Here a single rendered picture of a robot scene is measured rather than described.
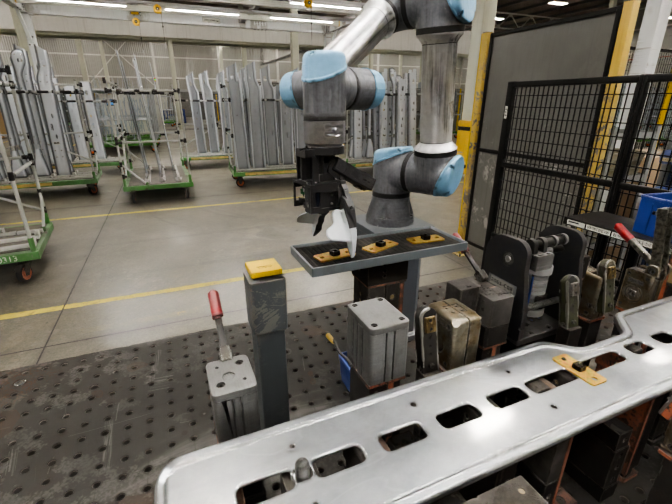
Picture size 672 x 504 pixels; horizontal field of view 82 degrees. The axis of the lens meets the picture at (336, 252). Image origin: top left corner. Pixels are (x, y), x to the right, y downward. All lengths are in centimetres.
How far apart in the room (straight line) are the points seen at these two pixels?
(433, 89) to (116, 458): 115
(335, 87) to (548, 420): 63
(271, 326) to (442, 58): 74
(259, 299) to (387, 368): 27
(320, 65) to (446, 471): 63
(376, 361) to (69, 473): 74
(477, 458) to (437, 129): 77
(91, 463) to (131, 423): 12
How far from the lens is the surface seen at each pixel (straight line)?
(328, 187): 71
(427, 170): 110
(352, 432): 63
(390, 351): 69
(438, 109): 108
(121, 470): 109
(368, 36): 101
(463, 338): 78
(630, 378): 89
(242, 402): 64
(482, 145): 386
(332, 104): 70
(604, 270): 111
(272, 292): 76
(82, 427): 123
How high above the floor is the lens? 146
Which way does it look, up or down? 21 degrees down
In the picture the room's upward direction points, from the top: straight up
